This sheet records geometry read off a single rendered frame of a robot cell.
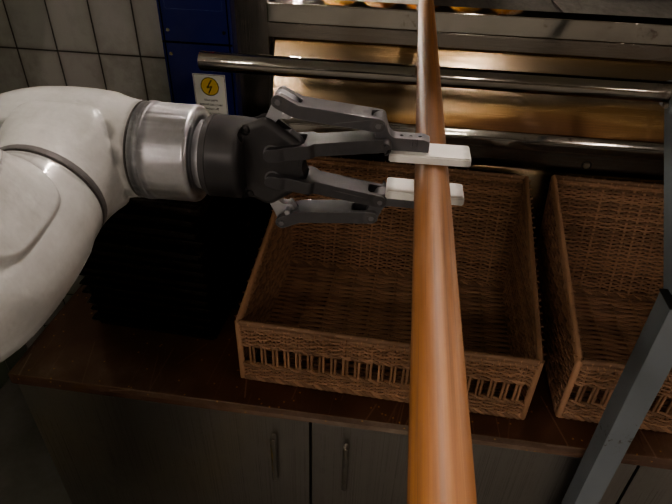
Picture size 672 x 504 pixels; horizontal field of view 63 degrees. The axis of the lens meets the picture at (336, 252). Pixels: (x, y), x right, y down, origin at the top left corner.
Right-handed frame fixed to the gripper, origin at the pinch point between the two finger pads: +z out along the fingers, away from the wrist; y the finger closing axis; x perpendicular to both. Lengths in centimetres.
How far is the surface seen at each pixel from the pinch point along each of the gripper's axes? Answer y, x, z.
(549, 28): 3, -75, 26
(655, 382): 38, -15, 38
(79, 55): 15, -77, -77
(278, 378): 60, -27, -21
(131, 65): 17, -77, -65
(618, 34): 4, -75, 39
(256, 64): 3.2, -38.6, -25.3
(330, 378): 58, -27, -11
